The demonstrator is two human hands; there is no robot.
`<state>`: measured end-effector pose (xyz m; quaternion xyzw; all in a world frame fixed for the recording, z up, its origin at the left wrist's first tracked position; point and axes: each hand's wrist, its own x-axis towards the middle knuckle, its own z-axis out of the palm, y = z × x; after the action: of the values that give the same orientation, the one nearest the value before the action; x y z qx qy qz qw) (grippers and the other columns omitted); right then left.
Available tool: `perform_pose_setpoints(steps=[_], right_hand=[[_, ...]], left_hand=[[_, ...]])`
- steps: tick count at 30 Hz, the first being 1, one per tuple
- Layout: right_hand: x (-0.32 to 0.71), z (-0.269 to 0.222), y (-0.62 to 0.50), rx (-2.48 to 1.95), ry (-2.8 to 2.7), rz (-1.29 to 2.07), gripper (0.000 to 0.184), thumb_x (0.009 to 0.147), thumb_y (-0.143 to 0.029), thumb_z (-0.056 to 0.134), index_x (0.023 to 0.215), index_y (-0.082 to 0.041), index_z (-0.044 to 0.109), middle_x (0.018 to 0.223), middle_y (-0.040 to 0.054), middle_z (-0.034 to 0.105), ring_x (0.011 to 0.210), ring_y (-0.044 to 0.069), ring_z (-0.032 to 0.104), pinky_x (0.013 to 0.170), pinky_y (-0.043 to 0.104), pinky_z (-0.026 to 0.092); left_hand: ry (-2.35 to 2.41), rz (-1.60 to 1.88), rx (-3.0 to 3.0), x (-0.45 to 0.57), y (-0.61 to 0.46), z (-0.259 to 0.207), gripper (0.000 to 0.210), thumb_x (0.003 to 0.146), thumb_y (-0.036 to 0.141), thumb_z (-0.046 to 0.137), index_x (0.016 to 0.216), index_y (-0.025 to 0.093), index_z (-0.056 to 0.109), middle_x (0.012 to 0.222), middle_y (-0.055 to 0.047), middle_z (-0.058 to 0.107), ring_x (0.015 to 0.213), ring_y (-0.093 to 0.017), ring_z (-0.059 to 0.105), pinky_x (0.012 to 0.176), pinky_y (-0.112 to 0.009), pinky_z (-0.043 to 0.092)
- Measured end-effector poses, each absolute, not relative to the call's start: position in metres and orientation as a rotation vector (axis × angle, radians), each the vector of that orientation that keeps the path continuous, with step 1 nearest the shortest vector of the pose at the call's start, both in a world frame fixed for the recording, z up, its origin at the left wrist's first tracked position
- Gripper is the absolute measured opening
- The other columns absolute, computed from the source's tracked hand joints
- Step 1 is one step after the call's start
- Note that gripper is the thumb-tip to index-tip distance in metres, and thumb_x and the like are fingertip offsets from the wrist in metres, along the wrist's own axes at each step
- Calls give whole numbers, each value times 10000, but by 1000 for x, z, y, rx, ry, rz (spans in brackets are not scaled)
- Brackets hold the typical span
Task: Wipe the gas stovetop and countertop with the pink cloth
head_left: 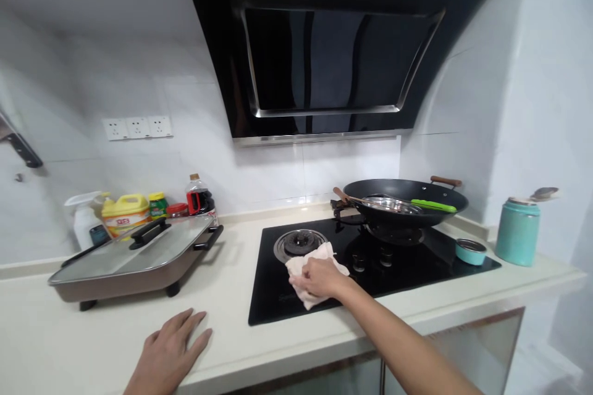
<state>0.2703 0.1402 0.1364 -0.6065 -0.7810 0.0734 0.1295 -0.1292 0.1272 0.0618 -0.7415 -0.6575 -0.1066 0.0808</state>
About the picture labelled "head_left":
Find person's right fingers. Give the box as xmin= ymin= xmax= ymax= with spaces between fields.
xmin=288 ymin=258 xmax=325 ymax=295

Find black range hood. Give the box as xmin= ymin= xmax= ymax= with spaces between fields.
xmin=174 ymin=0 xmax=516 ymax=149

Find teal thermos flask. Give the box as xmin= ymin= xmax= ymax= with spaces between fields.
xmin=494 ymin=196 xmax=542 ymax=268

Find person's left hand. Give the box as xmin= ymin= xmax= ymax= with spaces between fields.
xmin=138 ymin=307 xmax=214 ymax=389

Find white spray bottle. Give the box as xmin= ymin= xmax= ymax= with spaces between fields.
xmin=64 ymin=191 xmax=111 ymax=252

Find teal thermos lid cup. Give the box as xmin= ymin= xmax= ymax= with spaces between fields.
xmin=455 ymin=237 xmax=488 ymax=266

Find green lidded jar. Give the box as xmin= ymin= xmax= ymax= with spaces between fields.
xmin=148 ymin=191 xmax=169 ymax=222

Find dark soy sauce bottle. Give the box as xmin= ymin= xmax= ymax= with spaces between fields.
xmin=185 ymin=173 xmax=219 ymax=228

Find glossy cabinet doors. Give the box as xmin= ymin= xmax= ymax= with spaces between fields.
xmin=238 ymin=307 xmax=525 ymax=395

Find person's right hand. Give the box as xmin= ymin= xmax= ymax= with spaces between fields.
xmin=288 ymin=256 xmax=358 ymax=299

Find green handled utensil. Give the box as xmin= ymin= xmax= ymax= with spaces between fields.
xmin=411 ymin=199 xmax=457 ymax=214

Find glass lid with black handle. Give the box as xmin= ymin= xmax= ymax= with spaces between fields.
xmin=48 ymin=215 xmax=217 ymax=286

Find black glass gas cooktop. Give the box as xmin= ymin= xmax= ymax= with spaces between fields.
xmin=248 ymin=215 xmax=503 ymax=327

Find metal spoon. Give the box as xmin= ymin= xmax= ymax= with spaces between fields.
xmin=528 ymin=187 xmax=560 ymax=204

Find white cleaning cloth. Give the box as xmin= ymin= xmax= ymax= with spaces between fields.
xmin=284 ymin=241 xmax=351 ymax=312

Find yellow detergent bottle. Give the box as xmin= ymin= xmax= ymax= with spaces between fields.
xmin=100 ymin=192 xmax=152 ymax=241

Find black wok with wooden handles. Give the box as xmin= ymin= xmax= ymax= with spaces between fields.
xmin=333 ymin=175 xmax=469 ymax=232

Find wooden handled spatula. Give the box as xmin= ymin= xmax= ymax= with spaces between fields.
xmin=332 ymin=187 xmax=374 ymax=207

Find person's left fingers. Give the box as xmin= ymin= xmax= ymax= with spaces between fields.
xmin=155 ymin=307 xmax=208 ymax=345

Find brown electric skillet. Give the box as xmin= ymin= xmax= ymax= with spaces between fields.
xmin=48 ymin=224 xmax=225 ymax=312

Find kitchen knife with black handle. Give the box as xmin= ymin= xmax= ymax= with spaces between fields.
xmin=0 ymin=110 xmax=44 ymax=170

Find white wall socket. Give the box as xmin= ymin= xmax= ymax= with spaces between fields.
xmin=148 ymin=115 xmax=174 ymax=138
xmin=101 ymin=117 xmax=128 ymax=142
xmin=125 ymin=117 xmax=151 ymax=140

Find black wok support ring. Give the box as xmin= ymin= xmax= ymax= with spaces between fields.
xmin=363 ymin=223 xmax=426 ymax=246

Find person's left thumb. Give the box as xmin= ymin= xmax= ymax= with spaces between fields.
xmin=184 ymin=328 xmax=214 ymax=364

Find round metal gas burner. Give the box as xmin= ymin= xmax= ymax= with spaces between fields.
xmin=273 ymin=228 xmax=330 ymax=260

